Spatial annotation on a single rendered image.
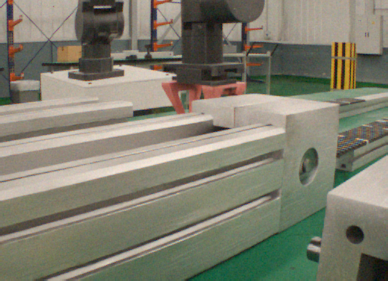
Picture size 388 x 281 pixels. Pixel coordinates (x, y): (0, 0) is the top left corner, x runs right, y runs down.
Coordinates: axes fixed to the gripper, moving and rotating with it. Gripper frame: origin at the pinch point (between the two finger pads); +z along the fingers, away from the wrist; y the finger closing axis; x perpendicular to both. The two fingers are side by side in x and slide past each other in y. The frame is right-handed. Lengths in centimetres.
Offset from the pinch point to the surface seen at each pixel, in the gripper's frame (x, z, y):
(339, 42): 585, -8, -247
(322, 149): -9.7, -3.2, 23.5
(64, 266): -33.5, -2.3, 22.9
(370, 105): 59, 4, 3
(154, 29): 556, -36, -685
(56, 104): -20.6, -5.8, -3.1
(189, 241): -25.3, -0.7, 23.1
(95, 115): -19.8, -5.3, 4.2
